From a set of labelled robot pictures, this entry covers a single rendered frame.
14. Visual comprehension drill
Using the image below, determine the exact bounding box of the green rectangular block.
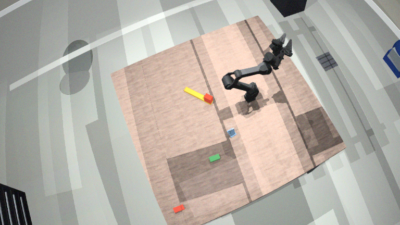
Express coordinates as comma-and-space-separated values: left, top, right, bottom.
209, 154, 220, 162

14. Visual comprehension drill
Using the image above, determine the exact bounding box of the red flat bar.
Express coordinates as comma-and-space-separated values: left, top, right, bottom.
173, 204, 184, 213

